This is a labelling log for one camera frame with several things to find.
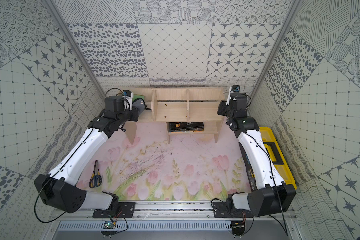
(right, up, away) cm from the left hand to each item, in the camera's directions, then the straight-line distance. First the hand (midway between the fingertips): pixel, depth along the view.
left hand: (134, 105), depth 78 cm
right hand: (+48, 0, -1) cm, 48 cm away
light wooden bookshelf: (+28, -3, -4) cm, 29 cm away
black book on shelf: (+28, -12, +12) cm, 33 cm away
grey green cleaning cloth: (+3, +2, -1) cm, 3 cm away
